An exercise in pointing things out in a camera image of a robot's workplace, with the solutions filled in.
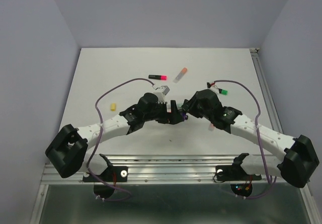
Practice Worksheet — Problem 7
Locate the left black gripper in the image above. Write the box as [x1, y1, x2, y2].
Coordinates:
[143, 99, 184, 125]

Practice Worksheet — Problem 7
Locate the purple black highlighter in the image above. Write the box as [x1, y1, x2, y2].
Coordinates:
[181, 112, 189, 121]

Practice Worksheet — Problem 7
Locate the yellow pen cap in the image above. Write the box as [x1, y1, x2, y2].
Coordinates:
[110, 103, 117, 111]

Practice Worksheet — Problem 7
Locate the tan cap translucent highlighter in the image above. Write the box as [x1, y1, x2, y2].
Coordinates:
[208, 124, 215, 131]

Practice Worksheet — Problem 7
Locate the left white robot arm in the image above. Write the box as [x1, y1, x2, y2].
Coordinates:
[45, 93, 186, 181]

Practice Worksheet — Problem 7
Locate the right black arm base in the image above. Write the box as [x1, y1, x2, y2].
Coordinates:
[213, 153, 262, 198]

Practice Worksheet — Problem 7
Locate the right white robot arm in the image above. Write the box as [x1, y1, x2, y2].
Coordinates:
[182, 89, 319, 188]

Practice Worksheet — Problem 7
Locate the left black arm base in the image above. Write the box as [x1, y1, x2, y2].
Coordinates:
[79, 154, 132, 202]

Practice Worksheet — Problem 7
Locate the green black highlighter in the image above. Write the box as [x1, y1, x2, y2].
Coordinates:
[219, 89, 228, 95]

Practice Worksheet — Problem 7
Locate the peach cap translucent highlighter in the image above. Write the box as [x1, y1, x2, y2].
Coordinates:
[173, 67, 188, 83]

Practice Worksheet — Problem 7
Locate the pink black highlighter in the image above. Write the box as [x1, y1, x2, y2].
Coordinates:
[148, 74, 167, 81]

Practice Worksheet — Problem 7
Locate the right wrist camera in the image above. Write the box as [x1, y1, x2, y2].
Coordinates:
[206, 82, 219, 95]

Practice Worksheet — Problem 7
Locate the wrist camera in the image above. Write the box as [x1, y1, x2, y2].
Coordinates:
[152, 84, 170, 103]
[206, 82, 219, 95]

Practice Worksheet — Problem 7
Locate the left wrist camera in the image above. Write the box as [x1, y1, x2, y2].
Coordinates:
[152, 84, 170, 103]

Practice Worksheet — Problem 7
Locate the aluminium front rail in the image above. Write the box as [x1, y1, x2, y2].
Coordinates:
[41, 155, 286, 185]

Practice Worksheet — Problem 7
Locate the aluminium rail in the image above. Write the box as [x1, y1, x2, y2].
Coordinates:
[250, 48, 283, 133]
[41, 155, 286, 185]

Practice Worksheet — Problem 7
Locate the aluminium right rail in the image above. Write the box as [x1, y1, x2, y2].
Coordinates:
[250, 48, 283, 133]

